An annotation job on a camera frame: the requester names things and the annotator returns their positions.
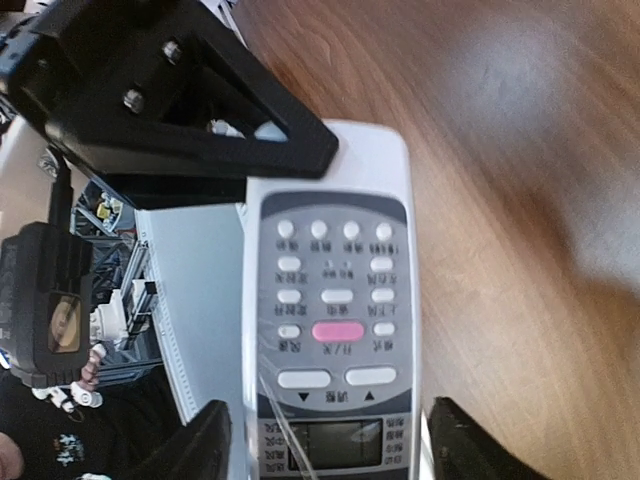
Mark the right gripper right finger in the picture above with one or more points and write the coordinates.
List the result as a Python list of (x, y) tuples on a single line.
[(463, 449)]

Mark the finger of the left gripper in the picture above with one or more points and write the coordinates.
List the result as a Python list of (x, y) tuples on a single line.
[(158, 101)]

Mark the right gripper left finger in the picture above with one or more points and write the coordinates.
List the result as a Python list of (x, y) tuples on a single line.
[(198, 450)]

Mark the white remote control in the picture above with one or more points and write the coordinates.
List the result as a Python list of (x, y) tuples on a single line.
[(331, 319)]

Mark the aluminium front rail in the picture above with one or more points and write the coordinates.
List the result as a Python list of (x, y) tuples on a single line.
[(195, 260)]

